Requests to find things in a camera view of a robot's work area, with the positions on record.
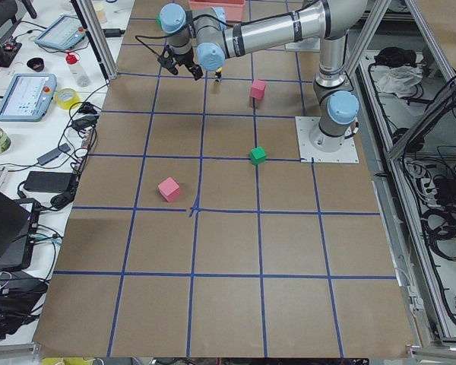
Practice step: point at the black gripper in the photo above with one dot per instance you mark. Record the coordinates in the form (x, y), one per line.
(187, 61)

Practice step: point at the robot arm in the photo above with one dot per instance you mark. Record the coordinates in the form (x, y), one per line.
(201, 40)

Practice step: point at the pink plastic bin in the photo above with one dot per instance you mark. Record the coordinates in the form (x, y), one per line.
(234, 9)

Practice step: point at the pink cube centre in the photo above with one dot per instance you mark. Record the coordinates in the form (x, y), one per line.
(257, 89)

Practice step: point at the black power adapter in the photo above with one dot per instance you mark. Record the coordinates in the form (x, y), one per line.
(113, 32)

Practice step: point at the red cap squeeze bottle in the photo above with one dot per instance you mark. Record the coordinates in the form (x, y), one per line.
(78, 72)

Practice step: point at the green cube front left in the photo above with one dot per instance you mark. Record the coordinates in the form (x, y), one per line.
(257, 155)

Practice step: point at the upper teach pendant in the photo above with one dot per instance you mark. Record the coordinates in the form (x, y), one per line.
(64, 34)

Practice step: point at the teach pendant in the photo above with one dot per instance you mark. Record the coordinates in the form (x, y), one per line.
(28, 97)
(64, 34)

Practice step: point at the yellow tape roll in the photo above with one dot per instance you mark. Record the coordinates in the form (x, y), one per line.
(67, 98)

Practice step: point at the pink cube near gripper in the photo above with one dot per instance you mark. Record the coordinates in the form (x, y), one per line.
(169, 189)

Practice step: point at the black bowl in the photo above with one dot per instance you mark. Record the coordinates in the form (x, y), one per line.
(36, 64)

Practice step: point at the lower teach pendant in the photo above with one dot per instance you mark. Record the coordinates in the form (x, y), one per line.
(28, 97)

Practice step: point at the white rag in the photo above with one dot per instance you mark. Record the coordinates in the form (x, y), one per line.
(400, 81)

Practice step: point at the black laptop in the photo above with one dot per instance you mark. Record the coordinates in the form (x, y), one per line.
(18, 224)

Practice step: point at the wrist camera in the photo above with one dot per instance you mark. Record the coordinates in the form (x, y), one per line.
(168, 61)

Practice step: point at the aluminium frame post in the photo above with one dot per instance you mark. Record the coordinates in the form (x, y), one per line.
(88, 18)

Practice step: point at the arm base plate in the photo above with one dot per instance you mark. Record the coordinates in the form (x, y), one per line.
(311, 44)
(316, 147)

